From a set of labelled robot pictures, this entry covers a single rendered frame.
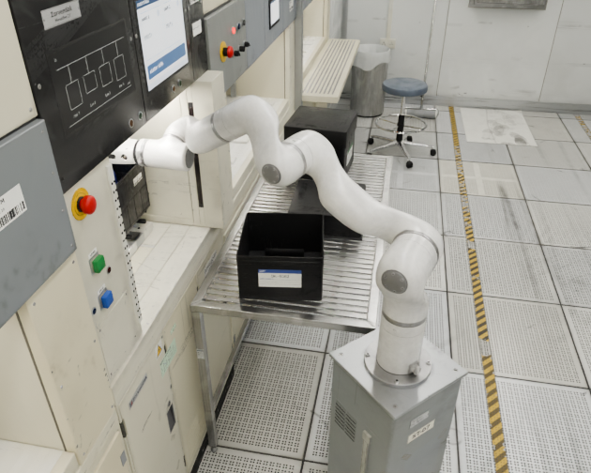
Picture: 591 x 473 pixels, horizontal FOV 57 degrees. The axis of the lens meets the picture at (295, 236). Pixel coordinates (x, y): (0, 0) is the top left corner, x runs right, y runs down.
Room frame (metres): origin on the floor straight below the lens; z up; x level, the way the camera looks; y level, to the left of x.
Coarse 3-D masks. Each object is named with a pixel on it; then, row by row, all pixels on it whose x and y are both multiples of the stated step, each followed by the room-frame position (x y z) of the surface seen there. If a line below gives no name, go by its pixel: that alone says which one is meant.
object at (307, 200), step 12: (300, 180) 2.07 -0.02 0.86; (312, 180) 2.07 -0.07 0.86; (300, 192) 1.96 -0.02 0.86; (312, 192) 1.96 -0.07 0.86; (300, 204) 1.86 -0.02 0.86; (312, 204) 1.86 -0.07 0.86; (324, 216) 1.78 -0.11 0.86; (324, 228) 1.78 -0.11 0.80; (336, 228) 1.77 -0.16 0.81; (348, 228) 1.76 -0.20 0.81; (360, 240) 1.75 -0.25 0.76
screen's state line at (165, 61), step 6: (180, 48) 1.58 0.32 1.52; (168, 54) 1.49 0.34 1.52; (174, 54) 1.54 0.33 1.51; (180, 54) 1.57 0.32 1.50; (162, 60) 1.45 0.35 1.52; (168, 60) 1.49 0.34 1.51; (174, 60) 1.53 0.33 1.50; (150, 66) 1.38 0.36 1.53; (156, 66) 1.41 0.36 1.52; (162, 66) 1.45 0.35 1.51; (168, 66) 1.48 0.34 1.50; (150, 72) 1.37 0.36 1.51; (156, 72) 1.40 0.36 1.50; (150, 78) 1.37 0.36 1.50
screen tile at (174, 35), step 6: (174, 0) 1.58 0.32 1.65; (162, 6) 1.49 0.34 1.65; (168, 6) 1.53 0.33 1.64; (174, 6) 1.57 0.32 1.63; (180, 6) 1.61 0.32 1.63; (168, 12) 1.52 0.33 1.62; (174, 12) 1.57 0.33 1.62; (180, 12) 1.61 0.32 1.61; (168, 18) 1.52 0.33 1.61; (180, 18) 1.60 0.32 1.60; (180, 24) 1.60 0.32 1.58; (168, 30) 1.51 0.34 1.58; (174, 30) 1.55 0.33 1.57; (180, 30) 1.59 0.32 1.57; (168, 36) 1.51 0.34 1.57; (174, 36) 1.55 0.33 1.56; (180, 36) 1.59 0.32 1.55; (168, 42) 1.50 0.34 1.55; (174, 42) 1.54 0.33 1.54
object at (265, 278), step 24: (264, 216) 1.67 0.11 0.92; (288, 216) 1.67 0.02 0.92; (312, 216) 1.66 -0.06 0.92; (240, 240) 1.49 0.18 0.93; (264, 240) 1.67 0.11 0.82; (288, 240) 1.67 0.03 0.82; (312, 240) 1.66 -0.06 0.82; (240, 264) 1.40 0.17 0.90; (264, 264) 1.40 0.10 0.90; (288, 264) 1.40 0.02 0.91; (312, 264) 1.39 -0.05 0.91; (240, 288) 1.40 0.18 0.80; (264, 288) 1.40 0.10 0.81; (288, 288) 1.40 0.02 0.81; (312, 288) 1.39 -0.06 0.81
